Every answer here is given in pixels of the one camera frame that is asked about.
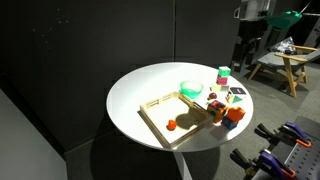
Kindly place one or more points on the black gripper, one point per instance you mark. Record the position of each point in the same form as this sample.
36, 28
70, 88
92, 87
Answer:
250, 31

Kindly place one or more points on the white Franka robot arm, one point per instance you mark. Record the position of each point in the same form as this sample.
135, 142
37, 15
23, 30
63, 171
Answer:
251, 8

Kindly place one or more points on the wooden slatted crate tray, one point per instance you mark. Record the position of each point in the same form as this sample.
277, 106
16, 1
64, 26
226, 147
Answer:
156, 116

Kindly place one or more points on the green cube block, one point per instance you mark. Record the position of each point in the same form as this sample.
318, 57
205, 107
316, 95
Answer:
224, 71

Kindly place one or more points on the pink cube block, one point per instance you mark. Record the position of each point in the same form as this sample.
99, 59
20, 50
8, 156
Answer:
221, 80

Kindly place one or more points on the black-topped picture block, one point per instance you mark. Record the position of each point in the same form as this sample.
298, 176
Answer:
237, 91

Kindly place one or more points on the crinkled clear plastic bag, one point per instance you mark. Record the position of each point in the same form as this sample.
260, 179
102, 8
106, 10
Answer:
283, 45

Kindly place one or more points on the wooden armchair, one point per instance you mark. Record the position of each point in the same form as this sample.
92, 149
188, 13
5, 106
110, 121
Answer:
289, 65

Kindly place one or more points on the orange open cube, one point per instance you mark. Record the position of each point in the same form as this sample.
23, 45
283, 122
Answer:
236, 114

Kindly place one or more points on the multicoloured open cube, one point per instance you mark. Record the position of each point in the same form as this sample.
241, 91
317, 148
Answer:
216, 110

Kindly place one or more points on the green plastic bowl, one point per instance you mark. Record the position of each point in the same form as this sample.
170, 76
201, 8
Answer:
191, 89

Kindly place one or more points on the blue open cube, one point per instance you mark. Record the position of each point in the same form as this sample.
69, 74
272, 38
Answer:
228, 123

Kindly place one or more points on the purple and orange clamp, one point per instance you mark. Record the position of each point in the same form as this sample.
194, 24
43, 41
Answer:
271, 161
295, 131

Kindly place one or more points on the small orange-red toy fruit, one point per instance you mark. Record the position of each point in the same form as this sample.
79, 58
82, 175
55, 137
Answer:
171, 125

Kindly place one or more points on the black perforated metal plate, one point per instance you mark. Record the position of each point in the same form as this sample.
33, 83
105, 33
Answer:
305, 160

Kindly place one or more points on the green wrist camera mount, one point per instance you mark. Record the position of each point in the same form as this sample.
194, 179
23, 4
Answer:
285, 19

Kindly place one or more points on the white table pedestal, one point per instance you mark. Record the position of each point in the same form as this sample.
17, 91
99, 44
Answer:
182, 165

